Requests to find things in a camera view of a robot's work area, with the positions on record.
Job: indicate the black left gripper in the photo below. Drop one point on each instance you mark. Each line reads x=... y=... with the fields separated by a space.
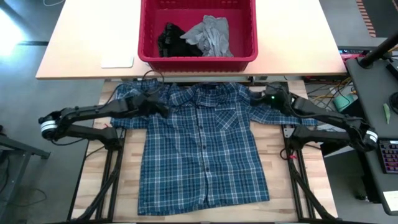
x=147 y=104

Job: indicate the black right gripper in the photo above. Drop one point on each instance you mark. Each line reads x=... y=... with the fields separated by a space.
x=276 y=98

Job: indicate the blue plaid pajama pants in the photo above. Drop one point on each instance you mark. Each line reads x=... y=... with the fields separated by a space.
x=130 y=88

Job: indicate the blue plaid garment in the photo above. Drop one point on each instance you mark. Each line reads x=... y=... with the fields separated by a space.
x=202 y=155

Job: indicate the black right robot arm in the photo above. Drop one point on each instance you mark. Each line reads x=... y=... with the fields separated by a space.
x=326 y=119

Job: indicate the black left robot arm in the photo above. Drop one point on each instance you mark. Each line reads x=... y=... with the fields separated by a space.
x=90 y=113

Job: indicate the red plastic laundry bin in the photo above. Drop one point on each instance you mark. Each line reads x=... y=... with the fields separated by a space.
x=199 y=63

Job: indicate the black crumpled garment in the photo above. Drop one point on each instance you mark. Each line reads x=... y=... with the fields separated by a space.
x=174 y=42

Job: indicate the white cardboard box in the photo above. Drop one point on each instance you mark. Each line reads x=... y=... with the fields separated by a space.
x=326 y=127

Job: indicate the light wooden desk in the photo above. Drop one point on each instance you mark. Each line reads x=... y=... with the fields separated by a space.
x=295 y=37

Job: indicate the grey crumpled garment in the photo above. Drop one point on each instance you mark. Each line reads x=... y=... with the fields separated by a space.
x=211 y=39

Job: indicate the red electronic device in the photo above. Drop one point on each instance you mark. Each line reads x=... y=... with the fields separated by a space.
x=349 y=56

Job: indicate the black side desk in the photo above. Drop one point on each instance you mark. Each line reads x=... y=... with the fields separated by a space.
x=370 y=93

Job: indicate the small green item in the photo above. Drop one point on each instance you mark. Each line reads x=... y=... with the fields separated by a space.
x=386 y=113

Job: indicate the black pole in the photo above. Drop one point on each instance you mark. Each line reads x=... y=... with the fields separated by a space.
x=377 y=51

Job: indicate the black keyboard tray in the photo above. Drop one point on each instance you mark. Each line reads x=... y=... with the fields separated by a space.
x=371 y=168

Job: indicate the black round object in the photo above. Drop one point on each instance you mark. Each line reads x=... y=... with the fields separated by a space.
x=395 y=102

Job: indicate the dark keyboard with blue keys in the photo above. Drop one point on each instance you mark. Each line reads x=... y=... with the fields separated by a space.
x=390 y=158

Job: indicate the black metal stand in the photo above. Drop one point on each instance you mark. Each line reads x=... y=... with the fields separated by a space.
x=18 y=144

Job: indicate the white paper note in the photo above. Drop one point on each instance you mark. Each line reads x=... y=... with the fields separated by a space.
x=391 y=200

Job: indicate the black aluminium table frame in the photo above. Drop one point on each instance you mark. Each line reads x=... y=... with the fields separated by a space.
x=292 y=177

